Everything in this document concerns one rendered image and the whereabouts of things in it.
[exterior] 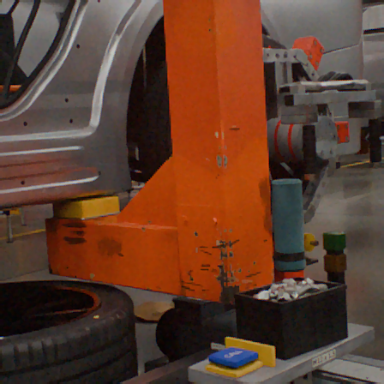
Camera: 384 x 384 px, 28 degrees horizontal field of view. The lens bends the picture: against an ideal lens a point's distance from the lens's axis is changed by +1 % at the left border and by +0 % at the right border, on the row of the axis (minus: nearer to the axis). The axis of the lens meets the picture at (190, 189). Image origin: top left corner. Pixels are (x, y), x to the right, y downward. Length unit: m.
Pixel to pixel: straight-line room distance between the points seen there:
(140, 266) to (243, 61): 0.56
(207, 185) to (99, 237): 0.42
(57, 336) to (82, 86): 0.74
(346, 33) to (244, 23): 1.36
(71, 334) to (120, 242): 0.36
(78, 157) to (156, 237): 0.35
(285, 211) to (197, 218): 0.50
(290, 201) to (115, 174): 0.50
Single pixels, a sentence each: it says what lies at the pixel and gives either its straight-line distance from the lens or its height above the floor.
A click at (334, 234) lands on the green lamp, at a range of 1.74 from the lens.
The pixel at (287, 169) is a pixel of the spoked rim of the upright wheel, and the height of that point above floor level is 0.74.
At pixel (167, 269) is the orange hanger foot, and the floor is 0.58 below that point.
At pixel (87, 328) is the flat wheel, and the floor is 0.50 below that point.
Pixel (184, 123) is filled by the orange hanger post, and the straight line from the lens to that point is 1.73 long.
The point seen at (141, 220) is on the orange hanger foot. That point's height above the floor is 0.69.
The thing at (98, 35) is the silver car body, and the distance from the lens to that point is 2.15.
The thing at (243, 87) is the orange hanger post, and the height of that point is 1.00.
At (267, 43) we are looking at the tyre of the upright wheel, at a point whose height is 1.15.
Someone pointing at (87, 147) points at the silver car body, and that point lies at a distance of 2.07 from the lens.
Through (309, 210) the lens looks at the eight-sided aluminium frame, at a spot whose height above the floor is 0.62.
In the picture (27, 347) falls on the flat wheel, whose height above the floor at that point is 0.50.
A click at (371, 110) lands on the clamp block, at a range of 2.34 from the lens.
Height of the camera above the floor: 0.95
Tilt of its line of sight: 6 degrees down
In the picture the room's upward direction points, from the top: 4 degrees counter-clockwise
